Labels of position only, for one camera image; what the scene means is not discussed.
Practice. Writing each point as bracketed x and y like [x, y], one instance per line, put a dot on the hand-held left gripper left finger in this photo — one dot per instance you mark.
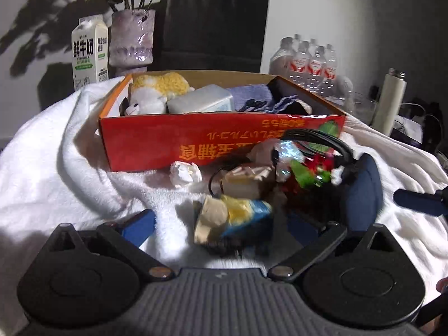
[140, 225]

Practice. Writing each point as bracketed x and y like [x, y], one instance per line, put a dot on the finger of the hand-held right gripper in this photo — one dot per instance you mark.
[416, 201]

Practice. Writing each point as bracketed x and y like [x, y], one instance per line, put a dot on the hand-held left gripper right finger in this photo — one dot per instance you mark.
[304, 234]

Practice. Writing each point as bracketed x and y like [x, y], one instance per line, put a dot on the navy blue pouch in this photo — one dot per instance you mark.
[364, 196]

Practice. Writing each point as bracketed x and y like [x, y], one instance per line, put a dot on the yellow blue snack packet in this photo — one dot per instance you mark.
[241, 213]

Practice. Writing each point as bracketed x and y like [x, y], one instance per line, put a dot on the white tissue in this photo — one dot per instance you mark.
[183, 173]

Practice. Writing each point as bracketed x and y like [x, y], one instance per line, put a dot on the brown paper packet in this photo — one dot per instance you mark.
[245, 182]

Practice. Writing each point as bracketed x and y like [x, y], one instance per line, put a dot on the red cardboard box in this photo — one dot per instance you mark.
[147, 140]

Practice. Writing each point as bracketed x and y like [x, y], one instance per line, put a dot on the pink paper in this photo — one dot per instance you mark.
[260, 154]

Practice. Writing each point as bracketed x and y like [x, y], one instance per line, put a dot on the white thermos bottle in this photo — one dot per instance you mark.
[386, 101]

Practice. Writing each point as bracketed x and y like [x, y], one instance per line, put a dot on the clear glass jar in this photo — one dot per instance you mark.
[360, 108]

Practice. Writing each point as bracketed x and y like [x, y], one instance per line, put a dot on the white fluffy blanket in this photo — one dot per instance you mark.
[42, 168]

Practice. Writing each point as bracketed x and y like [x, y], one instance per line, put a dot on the dark striped sock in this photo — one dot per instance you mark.
[290, 104]

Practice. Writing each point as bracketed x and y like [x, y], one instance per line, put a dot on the yellow white plush toy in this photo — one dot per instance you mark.
[154, 91]

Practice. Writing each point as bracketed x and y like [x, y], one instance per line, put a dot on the white rectangular box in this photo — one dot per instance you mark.
[199, 99]

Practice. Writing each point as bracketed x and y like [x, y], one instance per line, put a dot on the purple knitted cloth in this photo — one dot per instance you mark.
[248, 94]

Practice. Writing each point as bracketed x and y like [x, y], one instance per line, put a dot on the pack of water bottles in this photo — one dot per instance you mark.
[308, 63]

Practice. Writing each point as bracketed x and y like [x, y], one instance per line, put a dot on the white green milk carton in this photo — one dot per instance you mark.
[85, 52]

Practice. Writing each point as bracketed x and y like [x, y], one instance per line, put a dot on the purple glazed vase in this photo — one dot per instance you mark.
[131, 42]

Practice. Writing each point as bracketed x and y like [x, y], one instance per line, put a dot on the black paper bag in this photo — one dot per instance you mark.
[213, 28]

